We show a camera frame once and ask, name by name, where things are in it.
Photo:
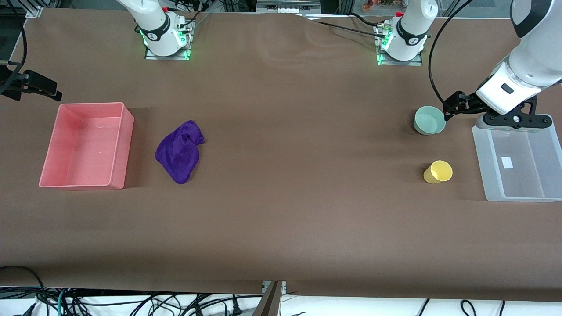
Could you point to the mint green bowl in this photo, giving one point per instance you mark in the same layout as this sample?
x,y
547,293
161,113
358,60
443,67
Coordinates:
x,y
429,122

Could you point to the yellow plastic cup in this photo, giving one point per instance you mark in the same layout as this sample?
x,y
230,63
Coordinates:
x,y
439,172

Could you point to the purple cloth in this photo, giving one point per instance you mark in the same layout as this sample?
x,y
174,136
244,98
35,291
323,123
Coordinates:
x,y
180,151

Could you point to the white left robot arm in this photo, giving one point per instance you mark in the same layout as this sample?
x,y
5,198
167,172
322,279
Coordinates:
x,y
410,26

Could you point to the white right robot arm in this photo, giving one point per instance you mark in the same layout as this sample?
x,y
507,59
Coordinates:
x,y
153,26

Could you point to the pink plastic bin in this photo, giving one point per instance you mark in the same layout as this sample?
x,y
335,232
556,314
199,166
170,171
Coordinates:
x,y
85,145

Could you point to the white label sticker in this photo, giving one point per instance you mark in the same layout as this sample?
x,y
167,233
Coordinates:
x,y
507,163

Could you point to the clear plastic bin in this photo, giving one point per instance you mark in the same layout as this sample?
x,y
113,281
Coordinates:
x,y
522,180

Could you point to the brown table cover sheet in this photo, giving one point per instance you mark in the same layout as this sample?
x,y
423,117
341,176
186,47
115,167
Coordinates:
x,y
281,175

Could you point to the white power strip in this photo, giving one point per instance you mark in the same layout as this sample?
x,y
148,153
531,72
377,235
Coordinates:
x,y
287,6

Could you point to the brown wooden beam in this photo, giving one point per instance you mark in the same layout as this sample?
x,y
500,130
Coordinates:
x,y
268,303

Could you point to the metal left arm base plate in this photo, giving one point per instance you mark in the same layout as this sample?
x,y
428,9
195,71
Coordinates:
x,y
419,62

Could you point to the aluminium frame corner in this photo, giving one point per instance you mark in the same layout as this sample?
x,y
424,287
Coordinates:
x,y
34,12

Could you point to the small metal bracket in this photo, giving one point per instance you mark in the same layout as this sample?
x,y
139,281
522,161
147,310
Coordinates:
x,y
283,287

